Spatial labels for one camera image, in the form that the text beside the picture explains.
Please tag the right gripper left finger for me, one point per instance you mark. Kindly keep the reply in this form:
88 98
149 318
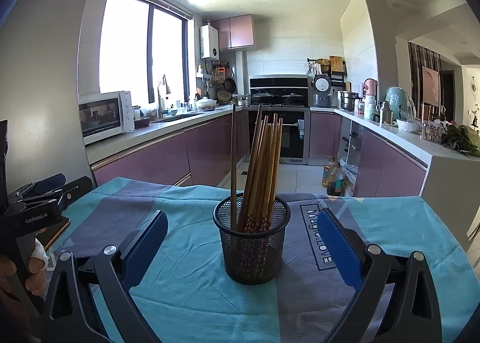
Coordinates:
70 313

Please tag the black mesh utensil cup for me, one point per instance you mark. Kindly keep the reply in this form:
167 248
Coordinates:
252 258

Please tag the white microwave oven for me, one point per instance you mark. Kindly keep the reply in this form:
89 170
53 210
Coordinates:
105 115

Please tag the teal grey tablecloth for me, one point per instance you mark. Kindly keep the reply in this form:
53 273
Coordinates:
187 296

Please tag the cooking oil bottle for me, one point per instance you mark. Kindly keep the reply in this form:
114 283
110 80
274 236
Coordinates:
332 178

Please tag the pink wall cabinet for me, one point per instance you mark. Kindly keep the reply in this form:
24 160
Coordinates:
235 32

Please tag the left hand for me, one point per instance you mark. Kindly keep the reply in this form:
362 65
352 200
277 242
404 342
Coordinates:
36 282

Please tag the chopstick with red patterned end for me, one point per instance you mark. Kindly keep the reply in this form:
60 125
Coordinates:
276 158

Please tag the dark wooden chopstick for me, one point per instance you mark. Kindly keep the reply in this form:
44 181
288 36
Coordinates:
233 179

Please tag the built-in black oven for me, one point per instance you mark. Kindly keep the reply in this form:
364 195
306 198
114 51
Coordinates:
294 135

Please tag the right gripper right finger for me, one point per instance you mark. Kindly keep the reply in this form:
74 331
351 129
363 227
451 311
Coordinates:
412 314

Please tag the white water heater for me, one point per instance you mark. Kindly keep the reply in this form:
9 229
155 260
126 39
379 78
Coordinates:
209 43

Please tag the steel pot on counter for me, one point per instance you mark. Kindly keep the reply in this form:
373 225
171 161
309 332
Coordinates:
346 100

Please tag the kitchen faucet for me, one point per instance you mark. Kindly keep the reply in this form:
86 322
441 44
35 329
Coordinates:
163 91

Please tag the silver refrigerator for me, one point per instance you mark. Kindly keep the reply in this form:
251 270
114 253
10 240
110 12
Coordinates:
39 54

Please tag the bundle of chopsticks in cup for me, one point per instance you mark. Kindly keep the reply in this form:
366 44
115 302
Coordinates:
254 208

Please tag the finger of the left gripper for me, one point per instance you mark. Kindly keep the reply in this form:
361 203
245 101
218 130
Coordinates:
64 196
40 187

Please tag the black smartphone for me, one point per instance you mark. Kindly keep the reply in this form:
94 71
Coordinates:
48 237

